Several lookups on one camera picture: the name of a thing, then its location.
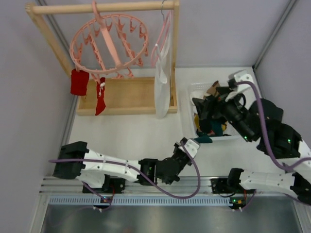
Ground white plastic laundry basket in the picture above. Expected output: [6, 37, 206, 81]
[186, 81, 240, 142]

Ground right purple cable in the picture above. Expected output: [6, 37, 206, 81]
[233, 81, 311, 202]

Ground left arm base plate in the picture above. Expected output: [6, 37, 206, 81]
[92, 178, 125, 194]

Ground wooden clothes rack frame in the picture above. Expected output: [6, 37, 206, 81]
[25, 0, 179, 116]

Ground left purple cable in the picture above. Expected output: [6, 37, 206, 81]
[48, 143, 201, 209]

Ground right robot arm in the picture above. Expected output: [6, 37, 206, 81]
[216, 94, 311, 205]

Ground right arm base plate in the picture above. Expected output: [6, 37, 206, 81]
[210, 178, 243, 198]

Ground green reindeer sock in basket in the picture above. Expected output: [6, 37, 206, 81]
[196, 121, 229, 137]

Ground pink wire hanger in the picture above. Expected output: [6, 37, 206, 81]
[151, 0, 173, 67]

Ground black sock white stripes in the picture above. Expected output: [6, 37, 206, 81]
[192, 96, 227, 133]

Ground dark green sock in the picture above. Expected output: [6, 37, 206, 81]
[194, 136, 213, 144]

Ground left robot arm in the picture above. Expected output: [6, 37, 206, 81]
[52, 138, 200, 189]

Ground white slotted cable duct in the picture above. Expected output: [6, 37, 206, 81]
[49, 196, 242, 207]

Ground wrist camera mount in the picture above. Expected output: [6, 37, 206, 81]
[228, 69, 253, 93]
[178, 138, 200, 159]

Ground red sock plain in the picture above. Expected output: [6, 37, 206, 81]
[70, 69, 89, 96]

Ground purple cable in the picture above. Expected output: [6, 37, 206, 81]
[48, 143, 201, 209]
[233, 81, 311, 202]

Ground brown striped green sock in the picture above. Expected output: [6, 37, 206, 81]
[204, 81, 230, 98]

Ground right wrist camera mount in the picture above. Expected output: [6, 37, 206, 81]
[228, 69, 253, 93]

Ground aluminium mounting rail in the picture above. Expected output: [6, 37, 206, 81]
[39, 172, 296, 197]

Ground pink round clip hanger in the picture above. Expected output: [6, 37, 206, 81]
[69, 1, 149, 82]

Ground yellow sock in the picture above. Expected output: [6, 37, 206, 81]
[194, 115, 201, 131]

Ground white mesh laundry bag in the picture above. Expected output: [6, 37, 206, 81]
[154, 12, 173, 119]

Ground red sock with trim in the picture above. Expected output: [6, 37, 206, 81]
[95, 77, 106, 116]

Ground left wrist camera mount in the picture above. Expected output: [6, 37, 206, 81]
[178, 138, 200, 159]

